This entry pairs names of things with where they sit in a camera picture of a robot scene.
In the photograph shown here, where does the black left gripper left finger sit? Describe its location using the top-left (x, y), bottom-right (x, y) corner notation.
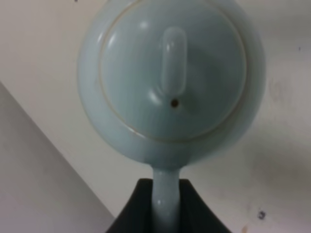
top-left (106, 179), bottom-right (153, 233)

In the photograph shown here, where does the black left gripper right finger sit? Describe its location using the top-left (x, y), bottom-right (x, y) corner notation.
top-left (179, 179), bottom-right (231, 233)

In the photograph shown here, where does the light blue porcelain teapot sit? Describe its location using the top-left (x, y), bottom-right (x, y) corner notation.
top-left (77, 0), bottom-right (266, 233)

